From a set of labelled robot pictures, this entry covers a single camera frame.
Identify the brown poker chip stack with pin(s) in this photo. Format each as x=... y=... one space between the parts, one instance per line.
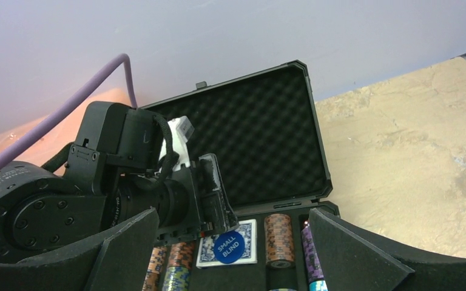
x=279 y=241

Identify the blue card deck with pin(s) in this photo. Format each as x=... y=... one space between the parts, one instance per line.
x=206 y=257

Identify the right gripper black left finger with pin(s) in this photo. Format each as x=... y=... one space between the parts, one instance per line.
x=115 y=259

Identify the brown lower chip stack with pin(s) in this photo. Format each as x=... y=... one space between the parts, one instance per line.
x=151 y=282

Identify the light blue chip stack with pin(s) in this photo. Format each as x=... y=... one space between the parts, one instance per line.
x=319 y=285

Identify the dark red chip stack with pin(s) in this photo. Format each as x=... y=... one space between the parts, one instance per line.
x=181 y=255

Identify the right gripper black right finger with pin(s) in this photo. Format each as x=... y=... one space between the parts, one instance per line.
x=356 y=259

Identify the blue small blind button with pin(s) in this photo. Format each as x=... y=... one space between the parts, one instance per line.
x=229 y=247

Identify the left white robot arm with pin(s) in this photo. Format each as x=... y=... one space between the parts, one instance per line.
x=123 y=161

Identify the green chip stack in case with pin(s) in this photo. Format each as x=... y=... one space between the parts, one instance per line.
x=176 y=279

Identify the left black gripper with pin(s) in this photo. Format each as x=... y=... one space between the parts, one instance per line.
x=180 y=217

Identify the purple chip stack in case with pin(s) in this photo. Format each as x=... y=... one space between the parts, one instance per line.
x=312 y=263

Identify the black poker set case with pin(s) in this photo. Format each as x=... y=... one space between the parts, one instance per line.
x=263 y=128

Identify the orange chip stack in case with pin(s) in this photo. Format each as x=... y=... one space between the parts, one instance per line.
x=157 y=259

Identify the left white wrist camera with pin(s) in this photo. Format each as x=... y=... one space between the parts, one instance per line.
x=181 y=130

